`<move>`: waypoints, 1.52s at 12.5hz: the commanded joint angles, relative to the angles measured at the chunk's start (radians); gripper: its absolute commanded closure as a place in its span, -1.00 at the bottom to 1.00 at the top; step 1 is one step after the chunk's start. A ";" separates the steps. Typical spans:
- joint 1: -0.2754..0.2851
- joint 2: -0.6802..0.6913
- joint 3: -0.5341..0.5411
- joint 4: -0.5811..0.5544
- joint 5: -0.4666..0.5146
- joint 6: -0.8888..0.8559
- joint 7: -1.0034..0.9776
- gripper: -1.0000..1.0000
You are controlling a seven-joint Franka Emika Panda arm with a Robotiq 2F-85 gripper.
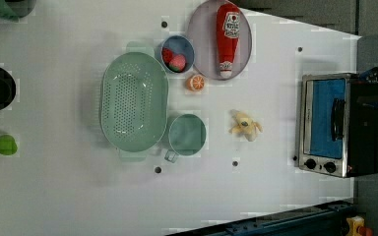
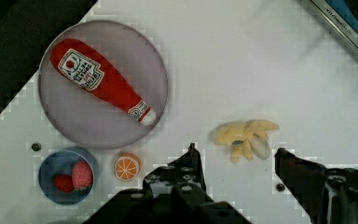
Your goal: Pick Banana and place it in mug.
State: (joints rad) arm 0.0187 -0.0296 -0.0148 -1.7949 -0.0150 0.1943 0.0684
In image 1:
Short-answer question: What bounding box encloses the yellow plush banana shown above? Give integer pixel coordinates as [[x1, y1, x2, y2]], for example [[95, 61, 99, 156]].
[[229, 109, 263, 142]]

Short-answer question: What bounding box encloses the green mug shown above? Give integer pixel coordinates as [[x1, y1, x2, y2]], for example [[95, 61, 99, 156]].
[[164, 114, 207, 163]]

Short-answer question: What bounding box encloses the orange slice toy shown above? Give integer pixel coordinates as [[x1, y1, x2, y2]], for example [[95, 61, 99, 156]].
[[186, 75, 205, 91]]

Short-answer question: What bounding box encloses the pink plush fruit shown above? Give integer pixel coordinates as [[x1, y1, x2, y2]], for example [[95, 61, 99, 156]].
[[168, 54, 186, 73]]

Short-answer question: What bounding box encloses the green perforated colander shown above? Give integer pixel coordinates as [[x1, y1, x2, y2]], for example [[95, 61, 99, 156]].
[[99, 41, 168, 162]]

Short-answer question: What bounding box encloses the red plush strawberry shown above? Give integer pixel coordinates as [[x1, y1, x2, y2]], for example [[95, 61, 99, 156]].
[[161, 47, 174, 65]]

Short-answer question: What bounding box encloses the blue bowl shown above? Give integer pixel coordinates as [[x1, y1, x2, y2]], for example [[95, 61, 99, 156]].
[[159, 35, 195, 74]]

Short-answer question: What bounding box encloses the grey round plate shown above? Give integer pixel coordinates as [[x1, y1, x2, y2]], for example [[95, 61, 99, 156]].
[[186, 0, 252, 80]]

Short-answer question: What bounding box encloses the red plush ketchup bottle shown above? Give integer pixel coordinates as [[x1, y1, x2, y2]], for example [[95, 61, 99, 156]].
[[216, 3, 240, 79]]

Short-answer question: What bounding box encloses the silver black toaster oven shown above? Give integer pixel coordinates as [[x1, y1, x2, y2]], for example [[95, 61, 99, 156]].
[[298, 73, 378, 178]]

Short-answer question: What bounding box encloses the green plush pepper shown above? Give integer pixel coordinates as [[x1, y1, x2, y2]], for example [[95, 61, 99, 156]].
[[0, 135, 18, 155]]

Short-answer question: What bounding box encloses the yellow orange toy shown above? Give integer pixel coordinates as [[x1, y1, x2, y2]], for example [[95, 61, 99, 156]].
[[346, 216, 373, 236]]

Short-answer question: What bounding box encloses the blue metal frame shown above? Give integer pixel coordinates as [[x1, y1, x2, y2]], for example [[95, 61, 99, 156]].
[[168, 201, 356, 236]]

